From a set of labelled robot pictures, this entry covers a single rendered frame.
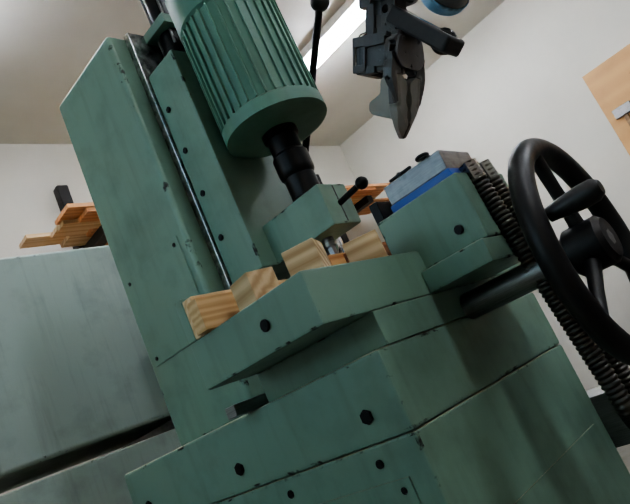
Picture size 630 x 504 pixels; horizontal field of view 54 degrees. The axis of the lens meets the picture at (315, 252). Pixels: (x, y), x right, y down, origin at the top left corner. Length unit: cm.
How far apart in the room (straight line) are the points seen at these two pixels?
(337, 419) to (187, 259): 44
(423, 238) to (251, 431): 33
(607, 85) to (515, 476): 359
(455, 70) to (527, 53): 54
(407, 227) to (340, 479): 32
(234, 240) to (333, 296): 39
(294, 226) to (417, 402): 39
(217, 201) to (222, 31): 27
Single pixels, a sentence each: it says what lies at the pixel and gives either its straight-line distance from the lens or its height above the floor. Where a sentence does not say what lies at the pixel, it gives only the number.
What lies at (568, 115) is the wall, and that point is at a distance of 430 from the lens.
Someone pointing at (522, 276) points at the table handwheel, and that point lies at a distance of 79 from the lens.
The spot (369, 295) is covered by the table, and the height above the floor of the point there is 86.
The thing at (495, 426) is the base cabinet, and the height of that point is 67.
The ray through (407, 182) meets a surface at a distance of 82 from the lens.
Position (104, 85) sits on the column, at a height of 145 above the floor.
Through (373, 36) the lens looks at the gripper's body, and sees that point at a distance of 95.
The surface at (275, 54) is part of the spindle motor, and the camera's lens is 100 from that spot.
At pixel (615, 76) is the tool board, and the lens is 421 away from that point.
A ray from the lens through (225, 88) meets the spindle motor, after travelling 100.
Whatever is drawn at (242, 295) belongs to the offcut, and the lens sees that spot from 72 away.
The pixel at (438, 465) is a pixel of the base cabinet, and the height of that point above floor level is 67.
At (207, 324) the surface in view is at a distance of 72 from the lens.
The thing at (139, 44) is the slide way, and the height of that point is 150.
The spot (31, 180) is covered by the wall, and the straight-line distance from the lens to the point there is 363.
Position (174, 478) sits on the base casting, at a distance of 98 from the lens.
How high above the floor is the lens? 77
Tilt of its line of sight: 13 degrees up
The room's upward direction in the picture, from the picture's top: 24 degrees counter-clockwise
